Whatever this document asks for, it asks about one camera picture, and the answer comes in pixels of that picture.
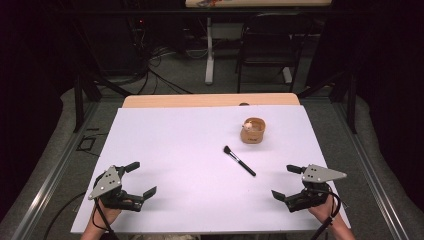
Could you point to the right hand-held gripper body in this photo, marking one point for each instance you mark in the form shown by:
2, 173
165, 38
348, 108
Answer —
316, 174

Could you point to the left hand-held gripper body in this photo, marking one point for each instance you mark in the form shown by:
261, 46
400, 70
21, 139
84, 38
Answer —
107, 182

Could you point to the black makeup brush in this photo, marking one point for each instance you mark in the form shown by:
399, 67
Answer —
240, 162

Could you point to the tan wooden cup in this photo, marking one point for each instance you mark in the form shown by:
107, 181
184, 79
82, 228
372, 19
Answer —
253, 135

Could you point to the person's left hand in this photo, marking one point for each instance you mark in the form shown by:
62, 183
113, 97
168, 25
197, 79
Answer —
109, 216

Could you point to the person's right hand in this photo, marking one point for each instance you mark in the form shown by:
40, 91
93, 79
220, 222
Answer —
322, 212

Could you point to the white board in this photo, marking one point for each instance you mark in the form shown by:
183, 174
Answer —
186, 186

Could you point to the small pink ball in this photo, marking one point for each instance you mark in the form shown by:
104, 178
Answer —
247, 125

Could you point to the black metal stand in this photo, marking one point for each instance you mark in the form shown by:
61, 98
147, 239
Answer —
350, 103
80, 100

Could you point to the white desk foot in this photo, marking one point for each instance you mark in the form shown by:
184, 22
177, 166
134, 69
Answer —
287, 75

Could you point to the wooden table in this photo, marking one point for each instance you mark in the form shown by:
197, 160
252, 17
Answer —
200, 100

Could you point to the black folding chair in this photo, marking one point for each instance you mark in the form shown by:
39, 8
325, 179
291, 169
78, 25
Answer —
271, 40

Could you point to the white desk leg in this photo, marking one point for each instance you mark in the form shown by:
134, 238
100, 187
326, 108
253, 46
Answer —
209, 60

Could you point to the aluminium rail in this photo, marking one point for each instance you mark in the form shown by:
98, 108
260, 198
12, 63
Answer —
46, 186
370, 173

